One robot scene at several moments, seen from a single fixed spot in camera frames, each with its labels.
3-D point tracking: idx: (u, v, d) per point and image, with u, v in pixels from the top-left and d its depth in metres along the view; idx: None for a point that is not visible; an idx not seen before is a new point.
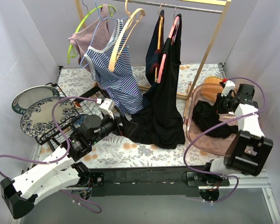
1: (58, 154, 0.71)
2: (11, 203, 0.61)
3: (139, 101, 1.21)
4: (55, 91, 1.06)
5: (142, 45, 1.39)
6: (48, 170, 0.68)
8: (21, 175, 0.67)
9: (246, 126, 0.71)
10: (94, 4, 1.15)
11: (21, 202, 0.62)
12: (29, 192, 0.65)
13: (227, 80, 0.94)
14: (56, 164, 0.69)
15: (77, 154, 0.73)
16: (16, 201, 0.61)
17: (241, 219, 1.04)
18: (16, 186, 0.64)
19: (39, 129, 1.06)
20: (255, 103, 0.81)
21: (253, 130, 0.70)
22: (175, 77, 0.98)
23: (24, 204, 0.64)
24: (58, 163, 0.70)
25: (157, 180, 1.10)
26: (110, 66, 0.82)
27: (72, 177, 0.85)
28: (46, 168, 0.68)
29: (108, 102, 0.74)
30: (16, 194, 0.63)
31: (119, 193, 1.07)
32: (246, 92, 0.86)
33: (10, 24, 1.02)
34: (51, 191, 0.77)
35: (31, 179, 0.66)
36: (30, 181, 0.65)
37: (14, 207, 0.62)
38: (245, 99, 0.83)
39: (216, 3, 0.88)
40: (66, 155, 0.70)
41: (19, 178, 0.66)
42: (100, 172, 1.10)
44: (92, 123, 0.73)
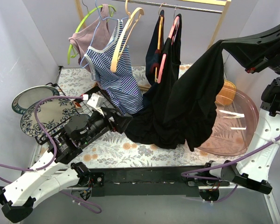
1: (45, 160, 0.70)
2: (4, 213, 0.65)
3: (138, 101, 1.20)
4: (55, 91, 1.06)
5: (142, 45, 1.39)
6: (37, 177, 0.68)
8: (11, 184, 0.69)
9: (246, 168, 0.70)
10: (94, 4, 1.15)
11: (15, 210, 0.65)
12: (21, 200, 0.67)
13: None
14: (45, 171, 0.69)
15: (65, 157, 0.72)
16: (10, 209, 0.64)
17: (241, 220, 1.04)
18: (7, 196, 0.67)
19: (40, 129, 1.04)
20: None
21: (254, 172, 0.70)
22: (175, 76, 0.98)
23: (18, 211, 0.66)
24: (46, 168, 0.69)
25: (157, 180, 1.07)
26: (112, 66, 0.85)
27: (70, 178, 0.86)
28: (34, 175, 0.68)
29: (94, 99, 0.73)
30: (7, 204, 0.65)
31: (120, 192, 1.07)
32: None
33: (9, 24, 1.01)
34: (51, 192, 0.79)
35: (20, 187, 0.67)
36: (19, 190, 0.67)
37: (8, 216, 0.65)
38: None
39: (216, 3, 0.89)
40: (53, 160, 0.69)
41: (10, 186, 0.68)
42: (100, 172, 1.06)
44: (75, 124, 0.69)
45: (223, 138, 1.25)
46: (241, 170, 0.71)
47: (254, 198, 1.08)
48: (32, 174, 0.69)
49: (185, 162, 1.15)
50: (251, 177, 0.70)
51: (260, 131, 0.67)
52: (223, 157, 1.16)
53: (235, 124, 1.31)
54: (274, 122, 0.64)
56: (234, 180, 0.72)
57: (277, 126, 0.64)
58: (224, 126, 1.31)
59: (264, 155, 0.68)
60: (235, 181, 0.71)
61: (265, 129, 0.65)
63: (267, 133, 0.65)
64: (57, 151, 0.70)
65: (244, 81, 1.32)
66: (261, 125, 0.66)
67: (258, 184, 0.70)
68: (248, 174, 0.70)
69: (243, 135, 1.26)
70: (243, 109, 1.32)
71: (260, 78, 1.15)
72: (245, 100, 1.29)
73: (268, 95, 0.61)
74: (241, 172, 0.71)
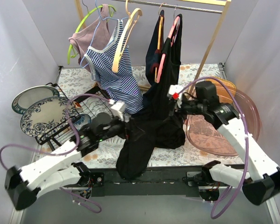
1: (66, 147, 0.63)
2: (17, 192, 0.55)
3: (139, 101, 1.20)
4: (55, 91, 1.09)
5: (142, 45, 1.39)
6: (56, 161, 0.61)
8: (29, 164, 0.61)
9: (261, 170, 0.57)
10: (94, 4, 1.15)
11: (27, 193, 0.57)
12: (35, 183, 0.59)
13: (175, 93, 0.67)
14: (65, 157, 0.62)
15: (84, 150, 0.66)
16: (23, 191, 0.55)
17: (241, 220, 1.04)
18: (23, 176, 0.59)
19: (40, 129, 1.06)
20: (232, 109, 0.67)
21: (269, 169, 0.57)
22: (175, 77, 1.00)
23: (29, 195, 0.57)
24: (66, 155, 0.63)
25: (157, 180, 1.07)
26: (113, 67, 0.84)
27: (73, 175, 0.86)
28: (54, 159, 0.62)
29: (120, 102, 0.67)
30: (22, 185, 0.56)
31: (119, 192, 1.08)
32: (211, 95, 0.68)
33: (9, 24, 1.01)
34: (52, 186, 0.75)
35: (38, 169, 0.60)
36: (37, 171, 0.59)
37: (18, 199, 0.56)
38: (221, 110, 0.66)
39: (216, 3, 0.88)
40: (76, 149, 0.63)
41: (26, 167, 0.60)
42: (100, 172, 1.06)
44: (100, 119, 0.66)
45: (223, 138, 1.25)
46: (260, 176, 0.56)
47: None
48: (52, 158, 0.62)
49: (185, 162, 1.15)
50: (271, 173, 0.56)
51: (233, 139, 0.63)
52: (223, 157, 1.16)
53: None
54: (233, 126, 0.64)
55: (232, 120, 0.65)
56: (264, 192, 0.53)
57: (238, 126, 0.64)
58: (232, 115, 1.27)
59: (255, 148, 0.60)
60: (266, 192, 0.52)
61: (234, 134, 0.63)
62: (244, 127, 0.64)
63: (238, 135, 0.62)
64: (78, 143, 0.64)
65: (244, 81, 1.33)
66: (229, 138, 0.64)
67: None
68: (269, 173, 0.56)
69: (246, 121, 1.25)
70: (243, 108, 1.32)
71: (261, 79, 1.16)
72: (245, 100, 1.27)
73: (213, 117, 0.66)
74: (261, 177, 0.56)
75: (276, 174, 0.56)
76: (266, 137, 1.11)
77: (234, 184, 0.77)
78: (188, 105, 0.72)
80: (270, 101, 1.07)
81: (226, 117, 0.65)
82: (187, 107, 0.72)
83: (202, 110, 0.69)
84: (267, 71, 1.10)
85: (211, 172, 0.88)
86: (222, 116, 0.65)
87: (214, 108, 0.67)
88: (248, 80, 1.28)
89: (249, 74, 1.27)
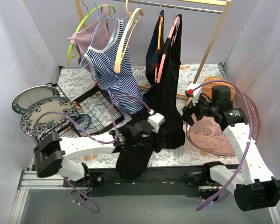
1: (105, 137, 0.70)
2: (52, 157, 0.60)
3: (139, 101, 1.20)
4: (55, 91, 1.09)
5: (142, 45, 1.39)
6: (93, 146, 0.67)
8: (69, 137, 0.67)
9: (253, 175, 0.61)
10: (94, 4, 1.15)
11: (59, 161, 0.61)
12: (69, 156, 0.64)
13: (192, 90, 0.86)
14: (101, 145, 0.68)
15: (118, 147, 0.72)
16: (59, 158, 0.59)
17: (241, 220, 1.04)
18: (62, 145, 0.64)
19: (40, 129, 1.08)
20: (242, 115, 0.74)
21: (262, 176, 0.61)
22: (175, 76, 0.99)
23: (58, 164, 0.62)
24: (103, 144, 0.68)
25: (157, 180, 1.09)
26: (116, 68, 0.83)
27: (81, 171, 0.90)
28: (92, 143, 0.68)
29: (159, 115, 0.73)
30: (60, 153, 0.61)
31: (119, 192, 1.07)
32: (224, 97, 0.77)
33: (9, 23, 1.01)
34: (65, 172, 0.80)
35: (76, 146, 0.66)
36: (75, 148, 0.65)
37: (51, 163, 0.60)
38: (231, 113, 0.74)
39: (216, 3, 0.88)
40: (112, 143, 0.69)
41: (66, 139, 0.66)
42: (100, 172, 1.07)
44: (142, 126, 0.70)
45: (223, 138, 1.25)
46: (250, 179, 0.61)
47: None
48: (91, 141, 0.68)
49: (185, 162, 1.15)
50: (263, 180, 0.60)
51: (234, 141, 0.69)
52: (223, 157, 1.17)
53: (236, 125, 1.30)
54: (237, 129, 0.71)
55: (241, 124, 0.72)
56: (252, 197, 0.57)
57: (243, 130, 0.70)
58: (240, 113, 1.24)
59: (254, 155, 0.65)
60: (253, 193, 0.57)
61: (237, 137, 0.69)
62: (248, 133, 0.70)
63: (241, 138, 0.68)
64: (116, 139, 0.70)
65: (244, 81, 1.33)
66: (233, 140, 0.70)
67: (272, 185, 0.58)
68: (260, 179, 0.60)
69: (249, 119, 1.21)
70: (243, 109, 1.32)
71: (260, 79, 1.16)
72: None
73: (221, 118, 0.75)
74: (252, 181, 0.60)
75: (269, 183, 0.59)
76: (266, 137, 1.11)
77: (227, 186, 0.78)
78: (203, 105, 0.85)
80: (270, 101, 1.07)
81: (234, 120, 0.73)
82: (201, 106, 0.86)
83: (213, 110, 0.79)
84: (267, 71, 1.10)
85: (210, 171, 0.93)
86: (229, 118, 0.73)
87: (225, 110, 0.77)
88: (248, 80, 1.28)
89: (249, 74, 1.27)
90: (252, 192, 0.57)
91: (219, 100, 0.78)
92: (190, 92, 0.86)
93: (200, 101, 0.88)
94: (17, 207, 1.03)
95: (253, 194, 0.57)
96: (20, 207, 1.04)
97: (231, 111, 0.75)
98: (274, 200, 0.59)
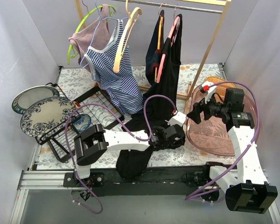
1: (141, 135, 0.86)
2: (97, 146, 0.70)
3: (139, 101, 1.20)
4: (55, 91, 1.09)
5: (142, 45, 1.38)
6: (131, 141, 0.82)
8: (112, 131, 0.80)
9: (246, 176, 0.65)
10: (94, 4, 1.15)
11: (101, 151, 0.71)
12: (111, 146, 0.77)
13: (208, 87, 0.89)
14: (138, 142, 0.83)
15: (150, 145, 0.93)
16: (102, 148, 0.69)
17: (241, 220, 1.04)
18: (106, 137, 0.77)
19: (39, 129, 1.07)
20: (250, 119, 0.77)
21: (255, 178, 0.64)
22: (175, 77, 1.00)
23: (100, 154, 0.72)
24: (139, 141, 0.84)
25: (157, 180, 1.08)
26: (115, 68, 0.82)
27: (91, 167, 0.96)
28: (130, 139, 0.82)
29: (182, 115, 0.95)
30: (103, 143, 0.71)
31: (120, 192, 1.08)
32: (237, 100, 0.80)
33: (9, 23, 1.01)
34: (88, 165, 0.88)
35: (117, 139, 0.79)
36: (116, 140, 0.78)
37: (94, 151, 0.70)
38: (239, 115, 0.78)
39: (216, 3, 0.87)
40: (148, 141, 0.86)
41: (110, 132, 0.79)
42: (100, 172, 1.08)
44: (176, 130, 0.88)
45: (223, 138, 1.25)
46: (243, 179, 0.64)
47: None
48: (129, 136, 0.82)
49: (185, 162, 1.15)
50: (255, 183, 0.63)
51: (237, 142, 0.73)
52: (223, 157, 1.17)
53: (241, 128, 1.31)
54: (241, 132, 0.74)
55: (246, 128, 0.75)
56: (240, 195, 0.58)
57: (246, 133, 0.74)
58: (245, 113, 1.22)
59: (251, 157, 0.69)
60: (243, 195, 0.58)
61: (239, 138, 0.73)
62: (251, 136, 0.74)
63: (243, 140, 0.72)
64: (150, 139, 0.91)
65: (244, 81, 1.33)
66: (235, 140, 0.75)
67: (263, 188, 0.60)
68: (252, 181, 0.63)
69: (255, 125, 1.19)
70: None
71: (260, 79, 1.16)
72: (245, 100, 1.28)
73: (227, 118, 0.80)
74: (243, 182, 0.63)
75: (261, 187, 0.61)
76: (266, 137, 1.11)
77: (222, 185, 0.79)
78: (214, 105, 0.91)
80: (270, 101, 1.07)
81: (240, 122, 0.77)
82: (212, 106, 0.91)
83: (223, 110, 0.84)
84: (267, 71, 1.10)
85: (210, 170, 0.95)
86: (234, 120, 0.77)
87: (234, 111, 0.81)
88: (248, 80, 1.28)
89: (249, 74, 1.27)
90: (241, 192, 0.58)
91: (230, 101, 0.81)
92: (206, 88, 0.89)
93: (213, 101, 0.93)
94: (17, 207, 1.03)
95: (242, 195, 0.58)
96: (20, 207, 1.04)
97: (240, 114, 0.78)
98: (263, 206, 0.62)
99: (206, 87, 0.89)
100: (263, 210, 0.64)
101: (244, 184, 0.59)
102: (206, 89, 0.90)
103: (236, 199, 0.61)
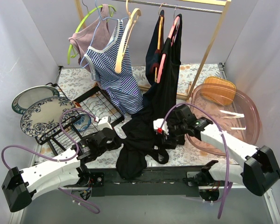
1: (68, 154, 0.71)
2: (17, 192, 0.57)
3: (138, 101, 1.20)
4: (55, 91, 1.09)
5: (142, 45, 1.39)
6: (57, 167, 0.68)
8: (30, 167, 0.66)
9: (242, 154, 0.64)
10: (94, 4, 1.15)
11: (27, 194, 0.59)
12: (33, 185, 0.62)
13: (160, 127, 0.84)
14: (66, 164, 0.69)
15: (84, 160, 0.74)
16: (24, 191, 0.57)
17: (241, 220, 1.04)
18: (24, 177, 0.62)
19: (39, 129, 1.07)
20: (206, 119, 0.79)
21: (248, 151, 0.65)
22: (175, 77, 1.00)
23: (28, 197, 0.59)
24: (67, 162, 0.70)
25: (157, 180, 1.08)
26: (116, 68, 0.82)
27: (72, 176, 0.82)
28: (55, 165, 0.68)
29: (105, 117, 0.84)
30: (24, 185, 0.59)
31: (119, 192, 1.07)
32: (187, 114, 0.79)
33: (9, 24, 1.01)
34: (50, 189, 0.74)
35: (39, 173, 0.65)
36: (38, 175, 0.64)
37: (18, 198, 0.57)
38: (197, 122, 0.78)
39: (216, 3, 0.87)
40: (76, 157, 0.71)
41: (28, 169, 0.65)
42: (100, 172, 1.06)
44: (105, 134, 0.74)
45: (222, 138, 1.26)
46: (241, 158, 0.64)
47: (254, 198, 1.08)
48: (54, 164, 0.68)
49: (185, 162, 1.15)
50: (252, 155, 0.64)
51: (213, 140, 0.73)
52: (223, 157, 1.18)
53: (235, 124, 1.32)
54: (209, 130, 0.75)
55: (207, 126, 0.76)
56: (252, 171, 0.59)
57: (213, 128, 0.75)
58: (224, 125, 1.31)
59: (232, 140, 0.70)
60: (254, 169, 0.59)
61: (212, 136, 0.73)
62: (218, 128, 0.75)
63: (215, 136, 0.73)
64: (80, 151, 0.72)
65: (243, 81, 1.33)
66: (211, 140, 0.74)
67: (261, 154, 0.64)
68: (248, 154, 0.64)
69: (243, 135, 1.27)
70: (243, 109, 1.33)
71: (260, 78, 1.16)
72: (245, 100, 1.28)
73: (192, 130, 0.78)
74: (244, 160, 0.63)
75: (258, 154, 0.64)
76: (265, 137, 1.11)
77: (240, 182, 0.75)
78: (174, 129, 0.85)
80: (270, 101, 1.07)
81: (203, 125, 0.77)
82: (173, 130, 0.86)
83: (184, 128, 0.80)
84: (267, 71, 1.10)
85: (210, 172, 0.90)
86: (199, 126, 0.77)
87: (193, 123, 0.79)
88: (248, 80, 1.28)
89: (248, 74, 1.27)
90: (249, 167, 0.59)
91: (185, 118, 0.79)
92: (160, 129, 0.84)
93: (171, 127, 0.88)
94: None
95: (252, 170, 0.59)
96: None
97: (197, 121, 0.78)
98: (276, 168, 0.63)
99: (160, 129, 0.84)
100: None
101: (247, 160, 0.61)
102: (160, 129, 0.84)
103: (252, 176, 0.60)
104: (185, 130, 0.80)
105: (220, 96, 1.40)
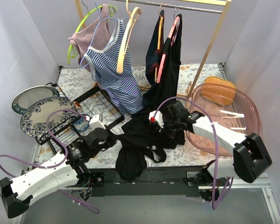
1: (56, 160, 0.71)
2: (7, 204, 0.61)
3: (138, 101, 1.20)
4: (55, 91, 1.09)
5: (142, 45, 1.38)
6: (46, 174, 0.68)
8: (19, 176, 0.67)
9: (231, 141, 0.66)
10: (94, 4, 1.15)
11: (17, 204, 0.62)
12: (24, 194, 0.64)
13: (153, 116, 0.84)
14: (54, 170, 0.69)
15: (75, 162, 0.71)
16: (11, 203, 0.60)
17: (241, 220, 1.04)
18: (13, 188, 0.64)
19: (40, 129, 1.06)
20: (197, 113, 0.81)
21: (236, 138, 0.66)
22: (175, 77, 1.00)
23: (18, 206, 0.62)
24: (56, 168, 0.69)
25: (157, 180, 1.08)
26: (118, 68, 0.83)
27: (69, 178, 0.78)
28: (44, 172, 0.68)
29: (96, 115, 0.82)
30: (12, 196, 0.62)
31: (118, 193, 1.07)
32: (181, 108, 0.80)
33: (9, 24, 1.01)
34: (48, 192, 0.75)
35: (28, 181, 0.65)
36: (26, 184, 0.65)
37: (9, 209, 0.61)
38: (189, 116, 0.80)
39: (216, 3, 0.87)
40: (64, 162, 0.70)
41: (17, 179, 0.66)
42: (100, 172, 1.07)
44: (96, 134, 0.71)
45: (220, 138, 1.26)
46: (231, 144, 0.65)
47: (254, 198, 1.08)
48: (43, 171, 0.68)
49: (185, 162, 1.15)
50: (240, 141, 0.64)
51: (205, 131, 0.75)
52: (223, 157, 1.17)
53: (235, 124, 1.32)
54: (201, 123, 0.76)
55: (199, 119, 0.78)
56: (241, 157, 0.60)
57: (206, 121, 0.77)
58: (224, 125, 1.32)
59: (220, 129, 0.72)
60: (242, 155, 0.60)
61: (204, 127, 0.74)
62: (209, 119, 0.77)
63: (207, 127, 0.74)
64: (68, 155, 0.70)
65: (243, 81, 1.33)
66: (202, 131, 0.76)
67: (248, 140, 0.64)
68: (237, 141, 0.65)
69: None
70: (243, 109, 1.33)
71: (260, 78, 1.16)
72: (245, 100, 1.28)
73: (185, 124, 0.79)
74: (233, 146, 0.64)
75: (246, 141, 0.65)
76: (265, 137, 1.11)
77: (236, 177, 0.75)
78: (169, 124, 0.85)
80: (270, 100, 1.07)
81: (195, 118, 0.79)
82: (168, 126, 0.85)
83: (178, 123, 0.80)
84: (266, 71, 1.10)
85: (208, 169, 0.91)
86: (191, 119, 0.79)
87: (186, 117, 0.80)
88: (248, 80, 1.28)
89: (248, 74, 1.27)
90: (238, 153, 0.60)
91: (178, 113, 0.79)
92: (153, 119, 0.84)
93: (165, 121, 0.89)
94: None
95: (241, 155, 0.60)
96: None
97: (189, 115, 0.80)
98: (264, 155, 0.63)
99: (153, 119, 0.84)
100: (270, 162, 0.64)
101: (235, 147, 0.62)
102: (153, 119, 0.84)
103: (242, 163, 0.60)
104: (179, 126, 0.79)
105: (220, 96, 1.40)
